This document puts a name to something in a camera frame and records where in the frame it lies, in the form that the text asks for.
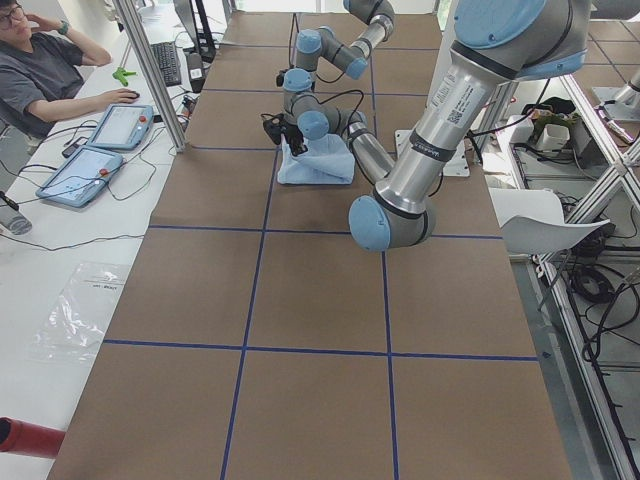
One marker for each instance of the clear plastic bag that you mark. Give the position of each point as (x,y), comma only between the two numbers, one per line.
(75,328)

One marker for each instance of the light blue button-up shirt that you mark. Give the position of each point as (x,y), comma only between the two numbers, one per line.
(327,161)

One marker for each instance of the blue teach pendant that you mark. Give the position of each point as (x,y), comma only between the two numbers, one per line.
(82,177)
(122,127)

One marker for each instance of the seated person grey shirt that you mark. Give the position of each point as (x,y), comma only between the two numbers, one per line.
(40,80)

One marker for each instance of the grey aluminium frame post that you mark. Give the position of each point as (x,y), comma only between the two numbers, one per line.
(130,19)

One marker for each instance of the upper blue teach pendant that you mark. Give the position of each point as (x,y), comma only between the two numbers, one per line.
(122,127)

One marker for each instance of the red cylinder object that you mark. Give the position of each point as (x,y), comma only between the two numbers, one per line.
(27,439)

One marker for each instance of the lower blue teach pendant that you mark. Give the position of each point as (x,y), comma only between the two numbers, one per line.
(82,177)

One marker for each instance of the black keyboard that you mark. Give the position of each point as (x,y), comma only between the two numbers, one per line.
(166,56)

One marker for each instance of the green plastic clamp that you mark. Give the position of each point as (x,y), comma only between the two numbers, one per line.
(122,75)

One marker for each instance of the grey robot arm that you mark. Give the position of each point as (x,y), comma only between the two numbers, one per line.
(310,45)
(495,42)

